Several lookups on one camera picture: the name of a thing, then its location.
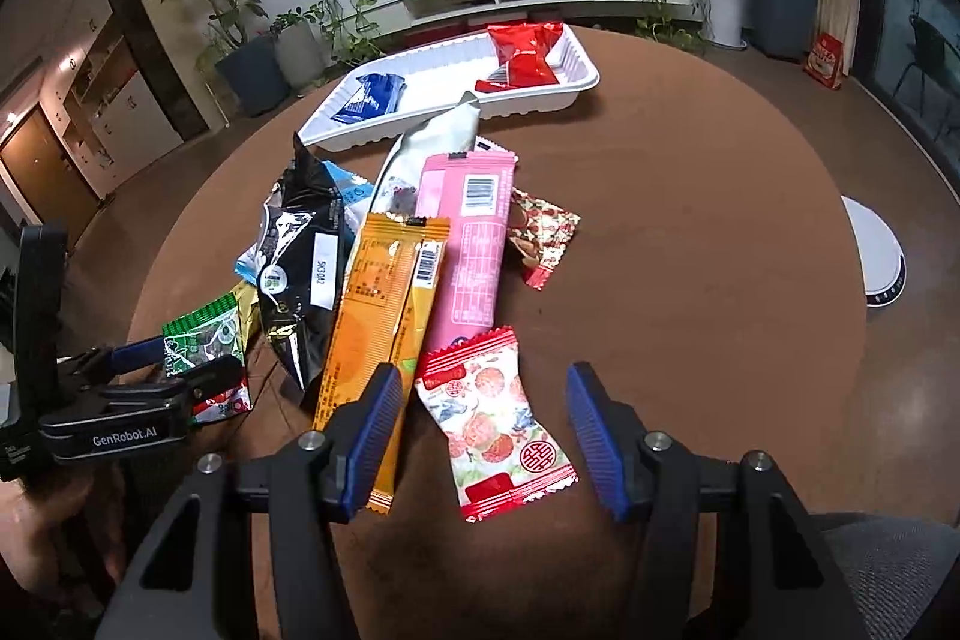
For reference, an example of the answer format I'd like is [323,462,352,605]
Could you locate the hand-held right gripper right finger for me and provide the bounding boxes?
[566,361,871,640]

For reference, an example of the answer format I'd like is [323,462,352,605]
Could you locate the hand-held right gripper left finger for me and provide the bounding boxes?
[94,362,407,640]

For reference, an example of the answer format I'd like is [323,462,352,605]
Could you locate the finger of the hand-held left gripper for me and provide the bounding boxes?
[60,336,170,387]
[96,355,246,422]

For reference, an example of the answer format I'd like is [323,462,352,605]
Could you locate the green snack packet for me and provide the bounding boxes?
[163,293,248,380]

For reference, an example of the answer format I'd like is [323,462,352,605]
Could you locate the red white floral snack packet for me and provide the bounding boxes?
[414,325,578,522]

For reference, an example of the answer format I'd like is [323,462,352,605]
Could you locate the black snack packet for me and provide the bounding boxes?
[255,134,361,412]

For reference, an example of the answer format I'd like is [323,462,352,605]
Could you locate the orange snack packet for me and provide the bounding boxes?
[311,212,451,513]

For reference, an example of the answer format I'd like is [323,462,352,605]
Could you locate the pink snack packet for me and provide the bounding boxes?
[415,152,520,356]

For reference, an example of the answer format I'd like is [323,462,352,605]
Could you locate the light blue snack packet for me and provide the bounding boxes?
[235,160,376,281]

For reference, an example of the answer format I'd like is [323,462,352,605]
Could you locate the silver snack packet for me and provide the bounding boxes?
[366,91,481,221]

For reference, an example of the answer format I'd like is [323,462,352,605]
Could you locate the white plastic tray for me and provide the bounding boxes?
[298,21,602,152]

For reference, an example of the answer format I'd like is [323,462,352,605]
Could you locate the person's left hand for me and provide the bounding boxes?
[0,460,130,605]

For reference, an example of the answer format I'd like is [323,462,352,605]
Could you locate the small red white snack packet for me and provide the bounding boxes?
[191,381,252,423]

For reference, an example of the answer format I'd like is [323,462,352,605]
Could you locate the yellow snack packet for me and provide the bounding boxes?
[229,280,263,341]

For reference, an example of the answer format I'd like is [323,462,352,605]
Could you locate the brown wooden door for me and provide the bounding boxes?
[0,107,102,229]

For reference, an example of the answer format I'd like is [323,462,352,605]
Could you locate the red gold candy wrapper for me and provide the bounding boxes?
[506,188,582,291]

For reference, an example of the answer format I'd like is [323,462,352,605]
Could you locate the leafy tree in blue pot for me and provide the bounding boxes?
[154,0,290,116]

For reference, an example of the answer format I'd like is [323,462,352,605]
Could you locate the grey fabric chair seat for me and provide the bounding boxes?
[814,512,960,640]

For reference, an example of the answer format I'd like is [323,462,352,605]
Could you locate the dark blue snack packet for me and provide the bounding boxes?
[330,73,407,125]

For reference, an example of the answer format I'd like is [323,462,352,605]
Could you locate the plant in grey pot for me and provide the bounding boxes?
[270,6,327,90]

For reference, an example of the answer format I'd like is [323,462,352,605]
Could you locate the white round device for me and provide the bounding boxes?
[840,195,907,310]

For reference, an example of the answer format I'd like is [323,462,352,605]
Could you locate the trailing vine plant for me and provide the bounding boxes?
[311,0,383,67]

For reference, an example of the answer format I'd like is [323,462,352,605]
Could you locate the red paper bag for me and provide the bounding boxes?
[802,32,847,90]

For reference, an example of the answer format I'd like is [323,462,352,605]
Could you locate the white wall cabinets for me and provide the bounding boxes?
[45,17,188,199]

